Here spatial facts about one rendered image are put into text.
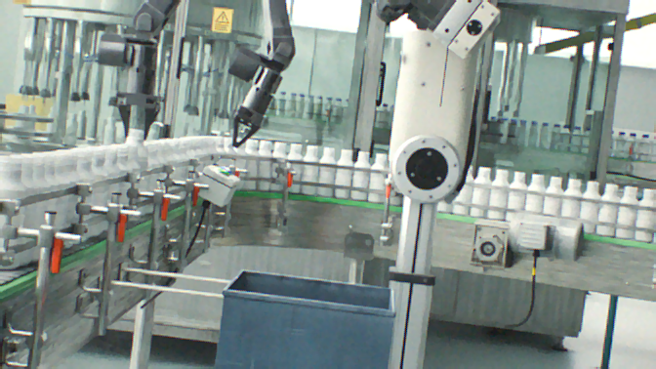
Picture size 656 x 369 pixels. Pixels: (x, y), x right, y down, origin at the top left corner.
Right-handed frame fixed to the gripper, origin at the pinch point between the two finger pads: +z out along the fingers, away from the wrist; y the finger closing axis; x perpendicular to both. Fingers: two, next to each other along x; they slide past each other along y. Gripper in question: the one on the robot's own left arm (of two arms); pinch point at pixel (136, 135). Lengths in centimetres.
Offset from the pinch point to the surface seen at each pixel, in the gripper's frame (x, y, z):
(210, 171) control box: 23.9, 14.1, 7.3
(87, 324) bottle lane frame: -54, 5, 33
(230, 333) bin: -53, 30, 32
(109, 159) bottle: -31.2, 1.0, 4.2
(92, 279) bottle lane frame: -55, 5, 25
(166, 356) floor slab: 352, -38, 118
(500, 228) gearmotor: 134, 95, 21
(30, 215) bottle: -91, 2, 11
